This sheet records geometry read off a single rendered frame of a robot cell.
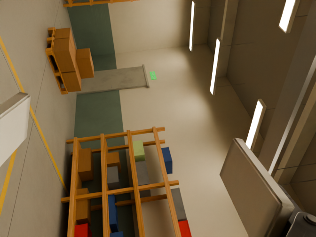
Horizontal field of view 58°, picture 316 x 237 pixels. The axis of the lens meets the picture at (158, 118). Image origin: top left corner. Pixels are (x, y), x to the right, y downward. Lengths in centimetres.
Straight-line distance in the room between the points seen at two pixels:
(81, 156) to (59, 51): 219
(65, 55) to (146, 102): 298
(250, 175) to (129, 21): 980
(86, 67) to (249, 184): 661
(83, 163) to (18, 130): 599
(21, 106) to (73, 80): 631
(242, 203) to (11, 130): 13
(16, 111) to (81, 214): 538
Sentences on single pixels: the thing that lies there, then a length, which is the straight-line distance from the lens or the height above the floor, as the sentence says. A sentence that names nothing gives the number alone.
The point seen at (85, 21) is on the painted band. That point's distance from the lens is 991.
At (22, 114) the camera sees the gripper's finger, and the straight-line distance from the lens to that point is 18.
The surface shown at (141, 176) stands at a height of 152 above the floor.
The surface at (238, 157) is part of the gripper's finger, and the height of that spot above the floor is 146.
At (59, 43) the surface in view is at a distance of 617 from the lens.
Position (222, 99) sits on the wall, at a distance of 831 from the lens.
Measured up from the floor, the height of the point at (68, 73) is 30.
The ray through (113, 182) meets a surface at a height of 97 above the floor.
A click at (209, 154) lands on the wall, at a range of 682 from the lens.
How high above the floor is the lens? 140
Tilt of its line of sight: 6 degrees up
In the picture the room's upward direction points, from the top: 83 degrees clockwise
